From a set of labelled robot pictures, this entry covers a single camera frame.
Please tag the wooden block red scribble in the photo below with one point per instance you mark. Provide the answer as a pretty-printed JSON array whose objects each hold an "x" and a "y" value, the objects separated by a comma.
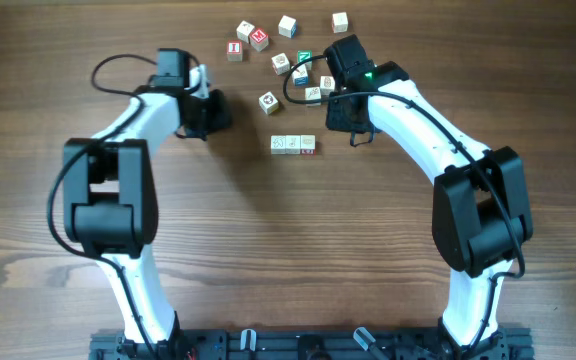
[{"x": 326, "y": 85}]

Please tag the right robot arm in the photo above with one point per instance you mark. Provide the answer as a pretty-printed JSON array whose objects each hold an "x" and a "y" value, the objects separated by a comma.
[{"x": 481, "y": 212}]

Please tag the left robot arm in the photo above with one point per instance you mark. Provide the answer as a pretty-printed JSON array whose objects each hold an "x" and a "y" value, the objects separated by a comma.
[{"x": 110, "y": 206}]

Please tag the red M letter block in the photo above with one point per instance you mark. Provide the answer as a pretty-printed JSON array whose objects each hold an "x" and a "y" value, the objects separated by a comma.
[{"x": 259, "y": 39}]

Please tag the wooden block blue L side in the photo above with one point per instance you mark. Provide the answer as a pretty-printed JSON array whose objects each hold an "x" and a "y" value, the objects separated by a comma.
[{"x": 300, "y": 76}]

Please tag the green N letter block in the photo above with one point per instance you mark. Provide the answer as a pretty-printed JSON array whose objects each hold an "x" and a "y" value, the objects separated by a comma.
[{"x": 304, "y": 55}]

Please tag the wooden block far top right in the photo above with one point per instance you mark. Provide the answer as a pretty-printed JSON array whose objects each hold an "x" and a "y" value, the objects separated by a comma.
[{"x": 340, "y": 22}]

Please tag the plain wooden block top left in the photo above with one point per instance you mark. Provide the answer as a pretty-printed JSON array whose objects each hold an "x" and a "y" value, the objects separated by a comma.
[{"x": 244, "y": 30}]

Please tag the wooden block green side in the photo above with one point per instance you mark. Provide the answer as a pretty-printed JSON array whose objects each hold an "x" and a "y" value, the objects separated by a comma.
[{"x": 293, "y": 144}]

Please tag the blue H letter block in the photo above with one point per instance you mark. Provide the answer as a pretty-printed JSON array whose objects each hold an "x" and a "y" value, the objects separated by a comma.
[{"x": 307, "y": 144}]

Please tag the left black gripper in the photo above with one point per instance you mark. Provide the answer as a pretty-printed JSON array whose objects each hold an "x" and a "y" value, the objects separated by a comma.
[{"x": 223, "y": 118}]

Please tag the red I letter block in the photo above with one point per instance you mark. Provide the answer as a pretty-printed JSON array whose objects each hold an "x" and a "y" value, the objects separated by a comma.
[{"x": 234, "y": 51}]

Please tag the wooden block red drawing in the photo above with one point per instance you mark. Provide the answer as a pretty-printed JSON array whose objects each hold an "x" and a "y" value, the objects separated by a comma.
[{"x": 280, "y": 63}]

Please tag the wooden block bear drawing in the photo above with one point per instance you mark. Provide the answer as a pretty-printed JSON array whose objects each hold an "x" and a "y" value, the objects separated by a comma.
[{"x": 278, "y": 144}]

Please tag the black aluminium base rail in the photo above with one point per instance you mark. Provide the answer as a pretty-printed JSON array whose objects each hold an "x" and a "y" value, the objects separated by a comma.
[{"x": 411, "y": 343}]

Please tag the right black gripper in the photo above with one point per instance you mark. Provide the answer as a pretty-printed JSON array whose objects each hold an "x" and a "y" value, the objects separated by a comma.
[{"x": 333, "y": 122}]

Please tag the wooden block yellow S side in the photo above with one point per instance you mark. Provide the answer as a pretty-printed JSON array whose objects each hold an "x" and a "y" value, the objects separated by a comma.
[{"x": 312, "y": 96}]

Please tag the wooden block yellow W side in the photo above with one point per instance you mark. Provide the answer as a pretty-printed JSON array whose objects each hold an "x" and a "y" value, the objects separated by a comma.
[{"x": 268, "y": 103}]

